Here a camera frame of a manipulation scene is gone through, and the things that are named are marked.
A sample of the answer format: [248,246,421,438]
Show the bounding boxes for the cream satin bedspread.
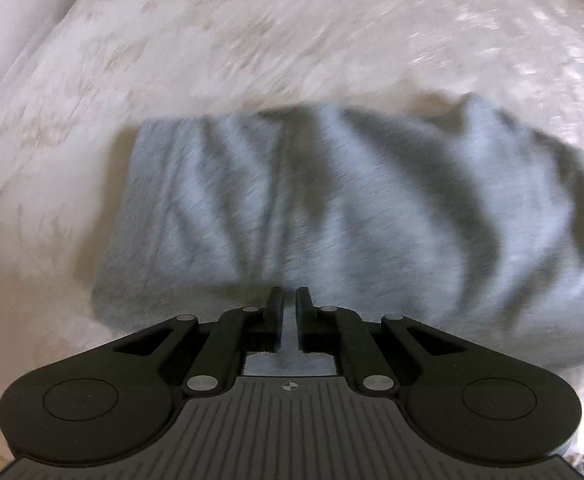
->
[0,0,584,468]

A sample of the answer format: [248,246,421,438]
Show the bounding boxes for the light blue knit pants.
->
[92,96,584,370]

